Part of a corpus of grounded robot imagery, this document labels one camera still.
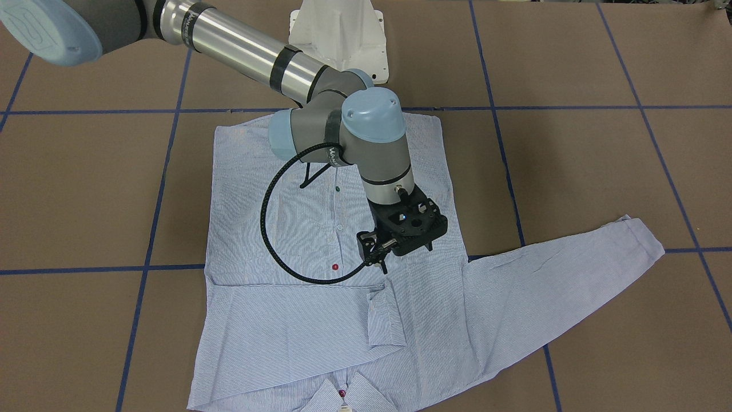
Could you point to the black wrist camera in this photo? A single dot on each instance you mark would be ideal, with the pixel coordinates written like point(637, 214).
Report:
point(373, 251)

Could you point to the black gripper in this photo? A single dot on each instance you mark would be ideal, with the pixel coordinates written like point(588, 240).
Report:
point(366, 242)

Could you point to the white camera post with base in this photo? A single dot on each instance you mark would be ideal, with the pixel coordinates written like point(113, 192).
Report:
point(343, 35)

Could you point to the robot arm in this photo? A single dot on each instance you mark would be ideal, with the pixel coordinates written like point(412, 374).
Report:
point(341, 118)

